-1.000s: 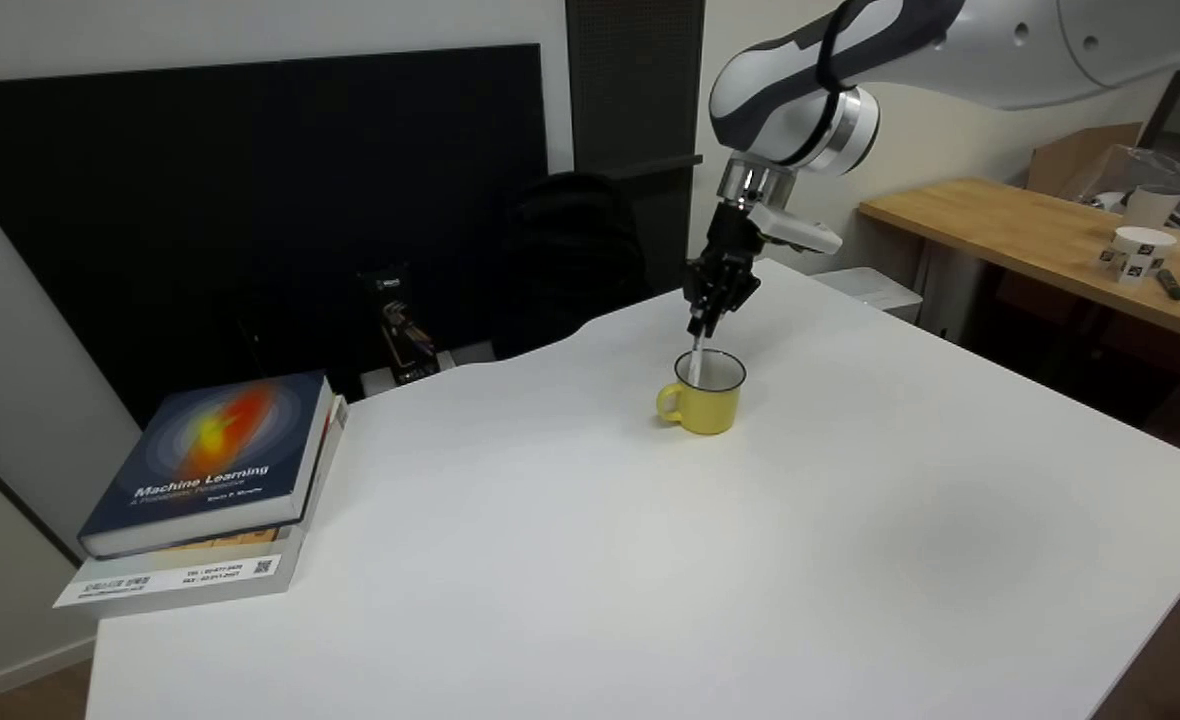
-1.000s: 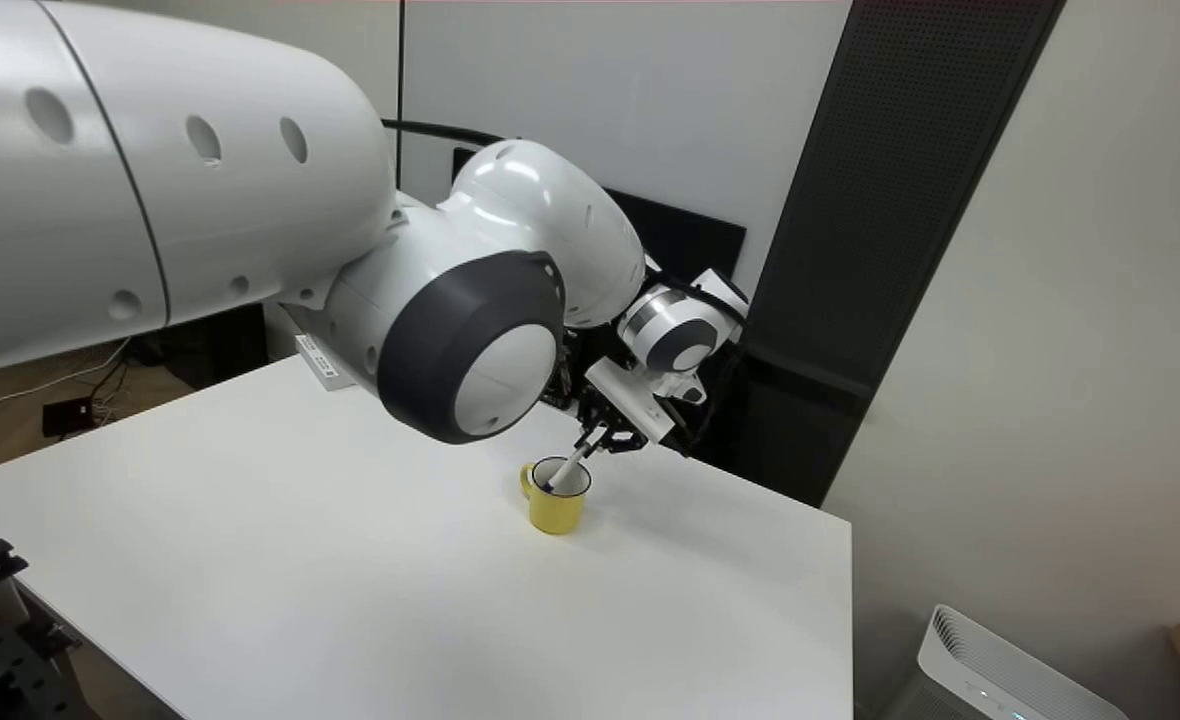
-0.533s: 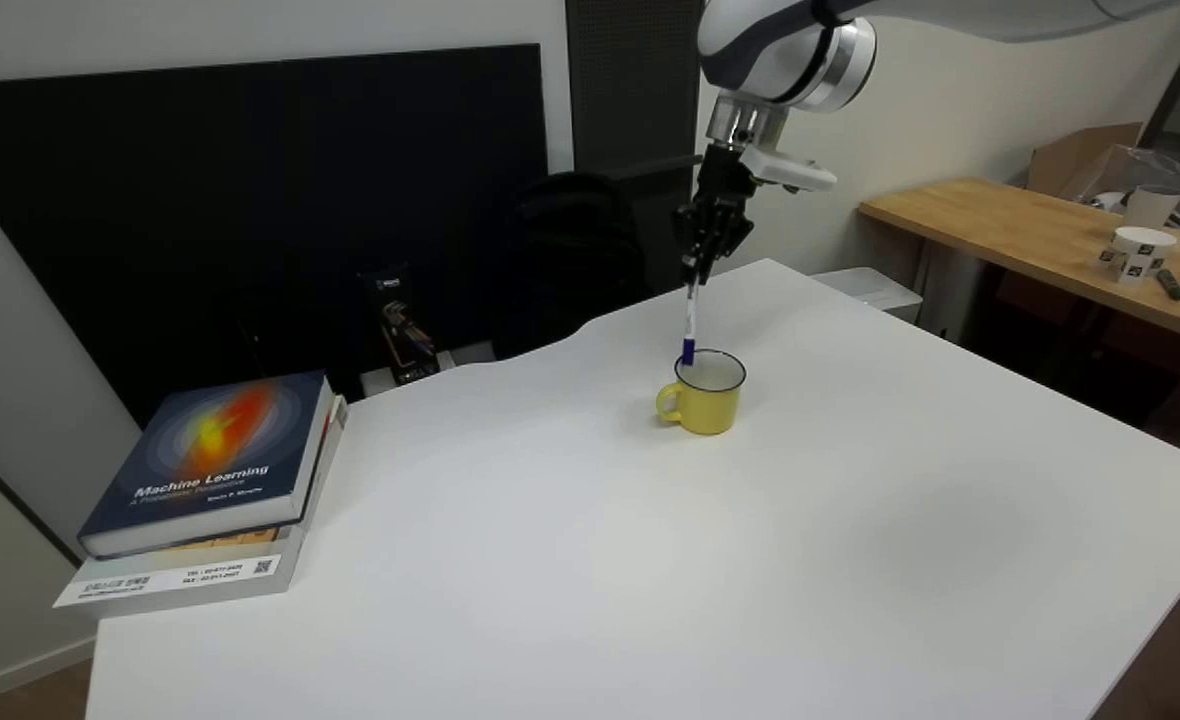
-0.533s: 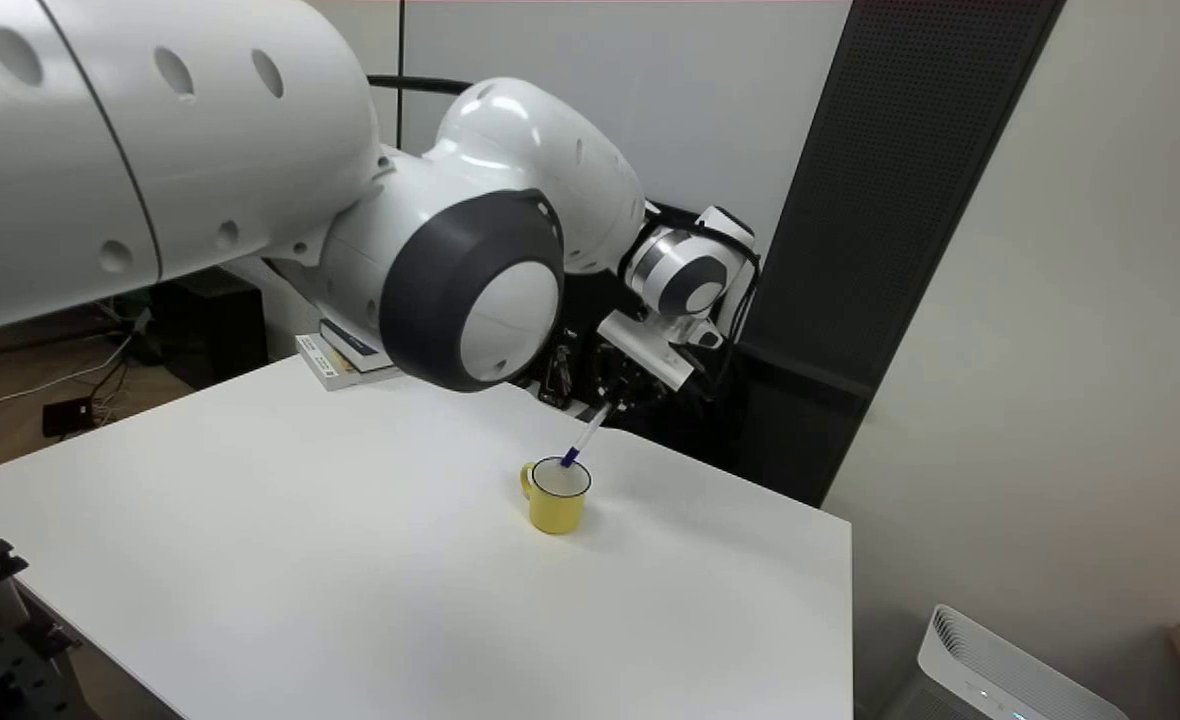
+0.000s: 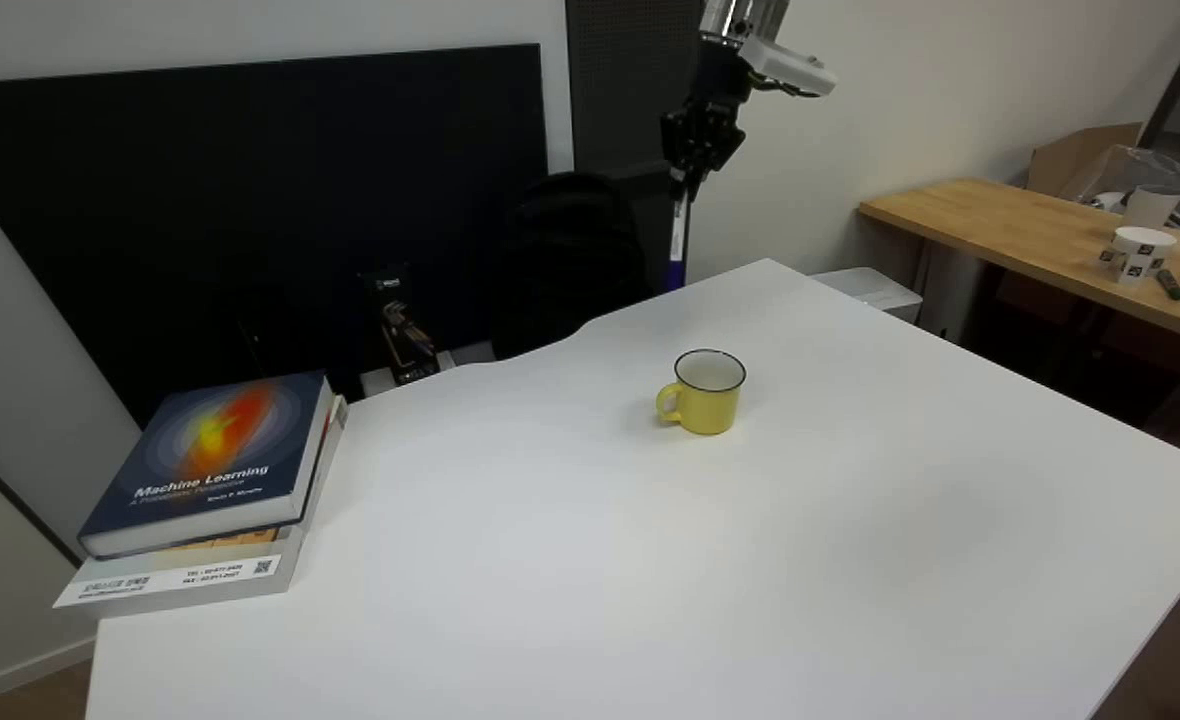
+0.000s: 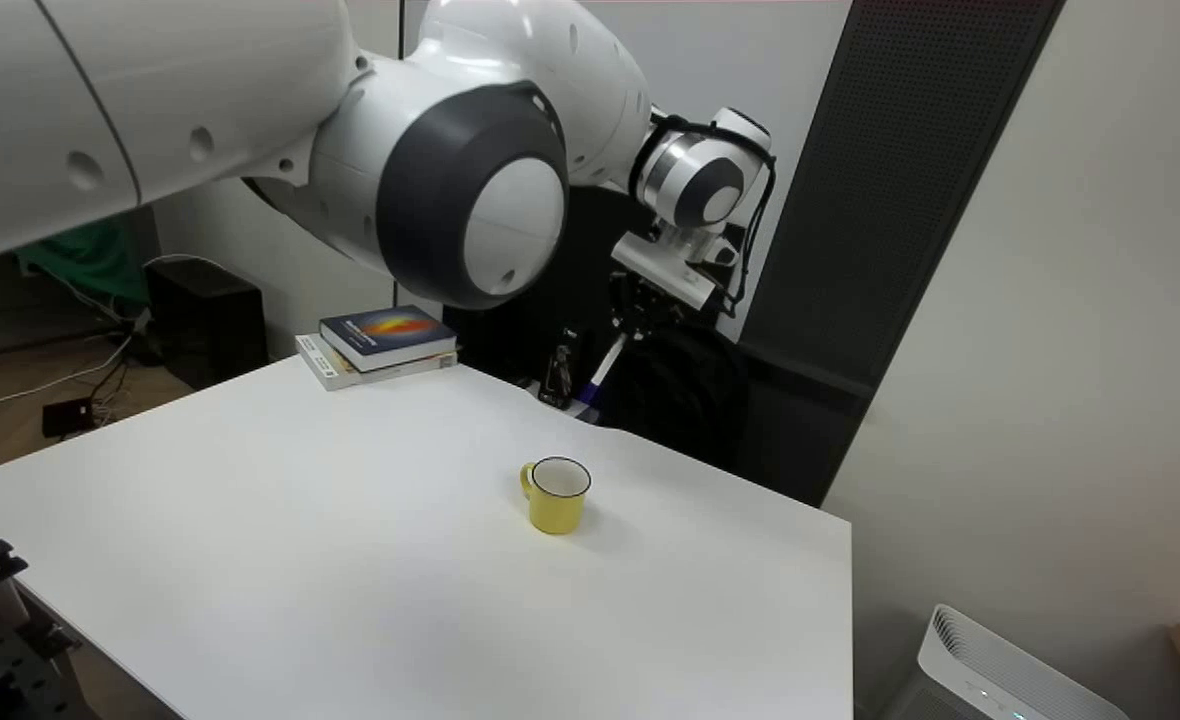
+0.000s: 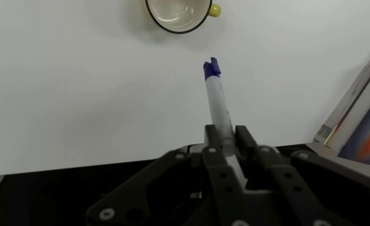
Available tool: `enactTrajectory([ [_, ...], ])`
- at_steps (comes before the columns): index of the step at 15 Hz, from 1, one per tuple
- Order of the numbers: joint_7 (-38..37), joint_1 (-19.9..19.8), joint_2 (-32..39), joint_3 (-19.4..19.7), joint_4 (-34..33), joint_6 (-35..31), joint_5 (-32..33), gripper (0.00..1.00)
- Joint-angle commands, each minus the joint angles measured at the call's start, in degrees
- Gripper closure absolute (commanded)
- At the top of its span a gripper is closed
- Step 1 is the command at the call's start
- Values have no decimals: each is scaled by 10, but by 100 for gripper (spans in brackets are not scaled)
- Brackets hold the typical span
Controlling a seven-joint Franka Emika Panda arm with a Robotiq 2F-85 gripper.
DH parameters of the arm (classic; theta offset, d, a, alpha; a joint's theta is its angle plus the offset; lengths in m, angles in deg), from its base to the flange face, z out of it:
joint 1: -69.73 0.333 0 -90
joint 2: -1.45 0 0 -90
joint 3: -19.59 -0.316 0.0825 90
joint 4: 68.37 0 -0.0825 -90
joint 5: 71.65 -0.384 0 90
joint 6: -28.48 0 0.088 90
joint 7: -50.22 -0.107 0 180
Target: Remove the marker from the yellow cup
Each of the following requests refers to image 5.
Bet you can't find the dark grey column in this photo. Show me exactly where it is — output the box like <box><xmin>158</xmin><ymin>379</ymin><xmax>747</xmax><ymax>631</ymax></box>
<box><xmin>562</xmin><ymin>0</ymin><xmax>708</xmax><ymax>297</ymax></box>

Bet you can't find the clear plastic bag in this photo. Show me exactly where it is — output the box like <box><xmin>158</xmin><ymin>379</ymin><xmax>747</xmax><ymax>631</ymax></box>
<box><xmin>1081</xmin><ymin>139</ymin><xmax>1180</xmax><ymax>240</ymax></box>

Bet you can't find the white marker with blue cap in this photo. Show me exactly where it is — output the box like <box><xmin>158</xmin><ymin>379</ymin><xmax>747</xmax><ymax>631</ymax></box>
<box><xmin>665</xmin><ymin>181</ymin><xmax>694</xmax><ymax>291</ymax></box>

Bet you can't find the stack of books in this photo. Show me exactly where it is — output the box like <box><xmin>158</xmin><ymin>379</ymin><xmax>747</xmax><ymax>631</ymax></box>
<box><xmin>51</xmin><ymin>396</ymin><xmax>353</xmax><ymax>615</ymax></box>

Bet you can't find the wooden side table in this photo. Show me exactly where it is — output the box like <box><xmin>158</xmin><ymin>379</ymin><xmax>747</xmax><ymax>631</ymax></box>
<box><xmin>857</xmin><ymin>176</ymin><xmax>1180</xmax><ymax>355</ymax></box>

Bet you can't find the blue hardcover book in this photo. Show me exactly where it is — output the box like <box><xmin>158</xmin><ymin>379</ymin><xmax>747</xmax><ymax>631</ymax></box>
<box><xmin>76</xmin><ymin>368</ymin><xmax>341</xmax><ymax>563</ymax></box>

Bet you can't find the black office chair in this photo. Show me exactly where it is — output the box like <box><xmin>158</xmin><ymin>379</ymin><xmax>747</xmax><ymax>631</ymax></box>
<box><xmin>483</xmin><ymin>170</ymin><xmax>655</xmax><ymax>365</ymax></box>

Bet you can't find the large black panel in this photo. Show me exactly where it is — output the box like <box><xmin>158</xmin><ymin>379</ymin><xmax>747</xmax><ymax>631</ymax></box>
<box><xmin>0</xmin><ymin>42</ymin><xmax>550</xmax><ymax>431</ymax></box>

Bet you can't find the yellow enamel cup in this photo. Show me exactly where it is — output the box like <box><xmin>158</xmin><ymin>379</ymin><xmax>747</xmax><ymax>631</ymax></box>
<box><xmin>647</xmin><ymin>344</ymin><xmax>753</xmax><ymax>440</ymax></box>

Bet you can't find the brown cardboard box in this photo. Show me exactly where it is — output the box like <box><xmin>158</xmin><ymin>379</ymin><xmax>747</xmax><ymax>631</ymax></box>
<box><xmin>1021</xmin><ymin>122</ymin><xmax>1147</xmax><ymax>202</ymax></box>

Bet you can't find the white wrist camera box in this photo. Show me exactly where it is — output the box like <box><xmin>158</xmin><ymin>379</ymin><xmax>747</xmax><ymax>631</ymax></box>
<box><xmin>733</xmin><ymin>34</ymin><xmax>841</xmax><ymax>102</ymax></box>

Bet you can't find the black camera on tripod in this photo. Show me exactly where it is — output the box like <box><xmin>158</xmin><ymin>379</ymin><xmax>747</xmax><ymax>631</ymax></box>
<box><xmin>367</xmin><ymin>267</ymin><xmax>442</xmax><ymax>392</ymax></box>

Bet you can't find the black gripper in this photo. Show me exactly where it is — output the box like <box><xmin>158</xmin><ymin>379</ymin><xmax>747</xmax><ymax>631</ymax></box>
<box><xmin>655</xmin><ymin>42</ymin><xmax>754</xmax><ymax>202</ymax></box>

